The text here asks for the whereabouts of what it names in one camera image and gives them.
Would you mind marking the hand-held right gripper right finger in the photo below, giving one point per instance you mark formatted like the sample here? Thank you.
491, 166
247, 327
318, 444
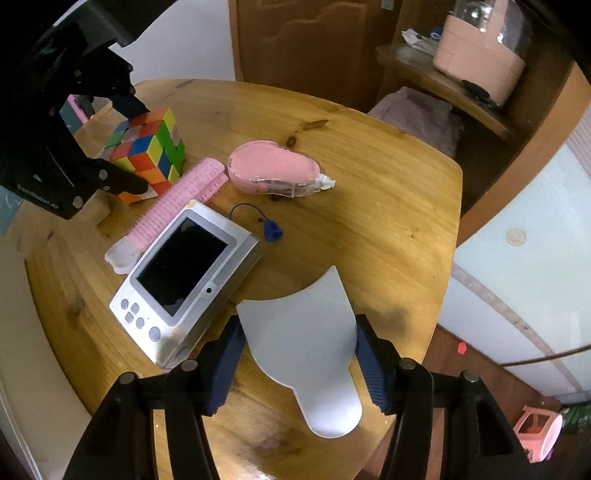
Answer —
369, 364

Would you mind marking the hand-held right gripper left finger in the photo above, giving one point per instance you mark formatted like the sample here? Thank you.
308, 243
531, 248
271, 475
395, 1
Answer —
226, 364

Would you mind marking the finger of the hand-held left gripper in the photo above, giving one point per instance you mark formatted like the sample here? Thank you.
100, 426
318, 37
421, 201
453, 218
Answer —
122, 182
129, 104

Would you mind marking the multicoloured puzzle cube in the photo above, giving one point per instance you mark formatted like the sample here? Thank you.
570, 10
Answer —
147, 147

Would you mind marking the pink ribbed hair roller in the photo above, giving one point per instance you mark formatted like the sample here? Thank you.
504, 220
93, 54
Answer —
175, 198

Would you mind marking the white plastic scoop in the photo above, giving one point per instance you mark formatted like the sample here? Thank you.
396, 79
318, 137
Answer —
304, 346

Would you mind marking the pink correction tape dispenser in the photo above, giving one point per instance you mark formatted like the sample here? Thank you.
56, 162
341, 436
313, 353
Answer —
272, 164

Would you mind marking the pale sliding wardrobe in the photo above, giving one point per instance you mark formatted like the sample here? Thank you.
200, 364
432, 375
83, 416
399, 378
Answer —
508, 277

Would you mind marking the pink plastic stool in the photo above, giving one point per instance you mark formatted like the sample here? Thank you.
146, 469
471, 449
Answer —
535, 429

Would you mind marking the brown wooden door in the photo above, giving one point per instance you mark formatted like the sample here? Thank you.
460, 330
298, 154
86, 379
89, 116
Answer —
314, 50

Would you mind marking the pink folded cloth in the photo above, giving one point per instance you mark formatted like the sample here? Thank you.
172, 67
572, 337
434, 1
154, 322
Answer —
415, 115

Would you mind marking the brown wooden shelf cabinet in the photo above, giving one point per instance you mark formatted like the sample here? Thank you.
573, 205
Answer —
406, 64

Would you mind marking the white plastic packet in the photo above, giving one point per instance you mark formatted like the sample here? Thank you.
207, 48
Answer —
418, 41

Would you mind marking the small black object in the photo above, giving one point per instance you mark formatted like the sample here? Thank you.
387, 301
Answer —
478, 90

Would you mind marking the small blue container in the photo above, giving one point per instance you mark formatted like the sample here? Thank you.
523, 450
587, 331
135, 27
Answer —
437, 33

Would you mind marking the pink storage basket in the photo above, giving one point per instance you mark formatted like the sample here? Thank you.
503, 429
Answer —
475, 50

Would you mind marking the silver digital camera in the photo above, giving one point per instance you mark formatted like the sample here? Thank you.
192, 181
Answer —
180, 263

